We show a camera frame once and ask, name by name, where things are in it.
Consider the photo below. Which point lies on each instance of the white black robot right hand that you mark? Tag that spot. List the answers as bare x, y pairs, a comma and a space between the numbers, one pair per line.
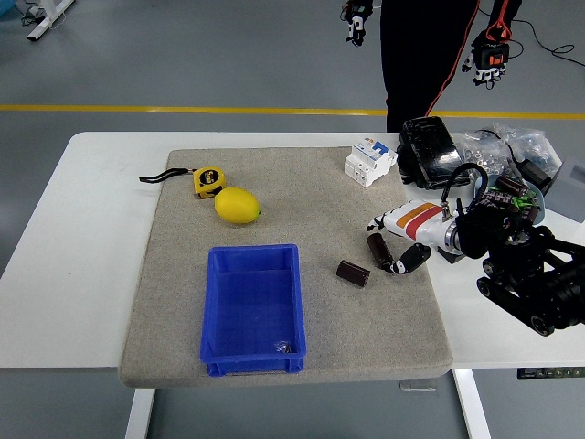
411, 221

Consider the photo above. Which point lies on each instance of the person's left hand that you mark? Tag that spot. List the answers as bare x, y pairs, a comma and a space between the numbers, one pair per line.
489, 59

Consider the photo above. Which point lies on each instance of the person's right hand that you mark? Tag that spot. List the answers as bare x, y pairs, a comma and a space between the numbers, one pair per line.
356, 20

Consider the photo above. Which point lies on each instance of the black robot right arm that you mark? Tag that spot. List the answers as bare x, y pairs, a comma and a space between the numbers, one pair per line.
525, 274

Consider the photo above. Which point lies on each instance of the dark printed battery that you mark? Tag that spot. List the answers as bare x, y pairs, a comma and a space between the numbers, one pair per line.
496, 197

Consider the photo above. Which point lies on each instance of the large dark brown battery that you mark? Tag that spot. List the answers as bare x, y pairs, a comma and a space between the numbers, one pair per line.
512, 184

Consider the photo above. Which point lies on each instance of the blue plastic box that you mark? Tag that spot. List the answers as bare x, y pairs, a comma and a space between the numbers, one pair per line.
256, 302

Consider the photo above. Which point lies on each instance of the small black power adapter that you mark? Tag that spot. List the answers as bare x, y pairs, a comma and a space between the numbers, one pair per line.
450, 258

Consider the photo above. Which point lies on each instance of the person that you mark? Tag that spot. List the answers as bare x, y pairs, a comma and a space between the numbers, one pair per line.
420, 55

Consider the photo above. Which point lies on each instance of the black wrapped device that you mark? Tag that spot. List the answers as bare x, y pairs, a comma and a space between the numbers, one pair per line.
429, 151

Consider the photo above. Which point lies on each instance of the white blue circuit breaker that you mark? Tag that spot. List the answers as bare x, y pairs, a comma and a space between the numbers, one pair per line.
368, 162

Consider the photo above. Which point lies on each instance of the clear bag of metal nuts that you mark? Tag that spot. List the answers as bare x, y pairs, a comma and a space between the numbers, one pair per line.
480, 155

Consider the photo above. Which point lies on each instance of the clear bag of blue parts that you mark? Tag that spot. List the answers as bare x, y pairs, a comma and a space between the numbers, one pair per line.
535, 144

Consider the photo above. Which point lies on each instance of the grey-brown mat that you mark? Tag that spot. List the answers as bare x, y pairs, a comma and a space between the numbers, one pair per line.
320, 183

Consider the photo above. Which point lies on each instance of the green plastic piece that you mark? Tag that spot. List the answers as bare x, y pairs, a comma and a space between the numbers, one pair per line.
525, 200

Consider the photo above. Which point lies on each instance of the black charger block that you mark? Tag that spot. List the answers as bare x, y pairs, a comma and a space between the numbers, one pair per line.
535, 171

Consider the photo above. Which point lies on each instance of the light blue bowl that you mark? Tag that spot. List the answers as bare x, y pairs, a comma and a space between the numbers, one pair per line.
540, 197

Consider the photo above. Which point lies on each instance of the yellow lemon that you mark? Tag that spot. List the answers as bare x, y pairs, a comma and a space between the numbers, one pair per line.
237, 206

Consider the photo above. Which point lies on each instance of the small clear metal part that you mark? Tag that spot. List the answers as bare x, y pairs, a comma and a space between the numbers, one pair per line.
282, 346

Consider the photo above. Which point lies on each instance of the white table leg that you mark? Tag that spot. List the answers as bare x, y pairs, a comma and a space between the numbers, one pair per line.
473, 407
139, 414

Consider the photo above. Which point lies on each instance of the table height control panel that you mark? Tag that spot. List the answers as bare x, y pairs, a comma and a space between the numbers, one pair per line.
548, 373

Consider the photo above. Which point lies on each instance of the yellow tape measure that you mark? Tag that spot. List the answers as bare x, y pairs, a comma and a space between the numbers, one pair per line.
208, 180

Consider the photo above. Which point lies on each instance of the light blue object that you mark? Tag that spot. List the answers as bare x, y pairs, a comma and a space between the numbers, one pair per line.
7, 7

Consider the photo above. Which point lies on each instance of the clear bracket under table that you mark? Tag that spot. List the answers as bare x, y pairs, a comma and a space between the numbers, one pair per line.
417, 385

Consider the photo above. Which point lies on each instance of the white desk frame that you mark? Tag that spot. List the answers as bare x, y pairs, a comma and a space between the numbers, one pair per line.
45, 20

